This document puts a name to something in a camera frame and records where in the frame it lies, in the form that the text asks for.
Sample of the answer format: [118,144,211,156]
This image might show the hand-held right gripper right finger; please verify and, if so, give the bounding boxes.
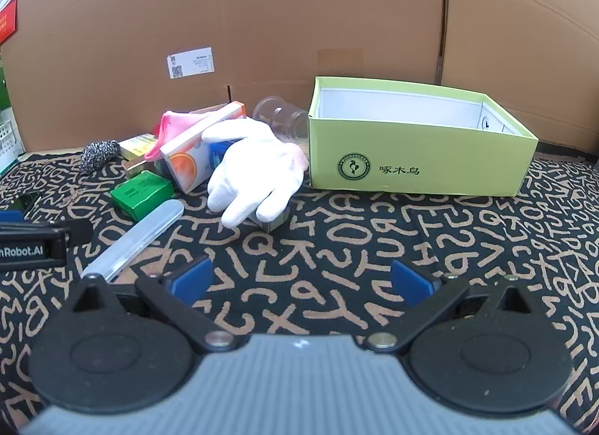
[363,259,546,355]

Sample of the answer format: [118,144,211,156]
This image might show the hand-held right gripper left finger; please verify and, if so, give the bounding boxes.
[61,256,237,354]

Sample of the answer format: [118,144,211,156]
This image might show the silver and black box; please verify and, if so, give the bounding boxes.
[248,208,290,233]

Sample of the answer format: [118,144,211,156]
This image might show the orange and white medicine box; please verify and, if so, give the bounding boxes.
[160,102,247,193]

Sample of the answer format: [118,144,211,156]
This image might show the white glove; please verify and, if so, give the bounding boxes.
[201,117,310,230]

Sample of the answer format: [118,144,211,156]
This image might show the rose gold box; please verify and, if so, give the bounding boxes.
[125,158,162,179]

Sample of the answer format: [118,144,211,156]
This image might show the green cardboard shoe box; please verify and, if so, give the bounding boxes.
[306,76,540,197]

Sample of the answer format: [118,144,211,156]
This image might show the pink glove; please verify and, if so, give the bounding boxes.
[144,110,212,162]

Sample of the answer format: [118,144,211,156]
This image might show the clear plastic cup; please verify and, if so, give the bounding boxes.
[253,95,310,145]

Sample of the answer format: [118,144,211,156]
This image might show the dark glossy box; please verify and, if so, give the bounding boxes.
[12,191,38,213]

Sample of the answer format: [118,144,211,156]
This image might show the clear plastic tube case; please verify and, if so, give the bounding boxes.
[82,199,184,283]

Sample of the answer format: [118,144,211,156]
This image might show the white plastic basket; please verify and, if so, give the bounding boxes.
[0,109,22,173]

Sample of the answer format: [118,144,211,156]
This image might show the black letter-print tablecloth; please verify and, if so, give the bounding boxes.
[0,149,599,435]

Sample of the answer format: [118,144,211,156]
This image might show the steel wool scrubber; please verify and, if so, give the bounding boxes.
[80,140,121,176]

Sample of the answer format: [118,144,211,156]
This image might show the blue medicine box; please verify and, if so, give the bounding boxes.
[208,142,231,174]

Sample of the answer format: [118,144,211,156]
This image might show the green carton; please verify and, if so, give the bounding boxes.
[0,53,11,112]

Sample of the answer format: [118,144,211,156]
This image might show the yellow medicine box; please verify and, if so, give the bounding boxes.
[119,133,160,161]

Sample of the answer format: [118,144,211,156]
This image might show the white shipping label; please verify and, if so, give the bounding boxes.
[167,47,215,80]

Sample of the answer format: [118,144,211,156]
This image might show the brown cardboard sheet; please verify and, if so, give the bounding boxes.
[0,0,599,159]

